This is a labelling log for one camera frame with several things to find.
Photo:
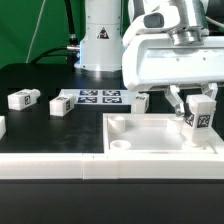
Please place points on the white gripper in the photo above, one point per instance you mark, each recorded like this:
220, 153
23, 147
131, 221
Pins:
152, 61

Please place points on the white square tabletop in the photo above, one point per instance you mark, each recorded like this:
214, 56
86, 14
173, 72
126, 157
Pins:
138, 134

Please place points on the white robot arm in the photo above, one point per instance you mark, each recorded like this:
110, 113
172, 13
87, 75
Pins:
102, 47

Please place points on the paper sheet with tags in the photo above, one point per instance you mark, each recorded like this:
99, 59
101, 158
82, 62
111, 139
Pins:
100, 97

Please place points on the white obstacle fence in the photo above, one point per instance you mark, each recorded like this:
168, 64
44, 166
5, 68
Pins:
113, 165

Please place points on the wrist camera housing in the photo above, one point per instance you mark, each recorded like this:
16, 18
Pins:
159, 21

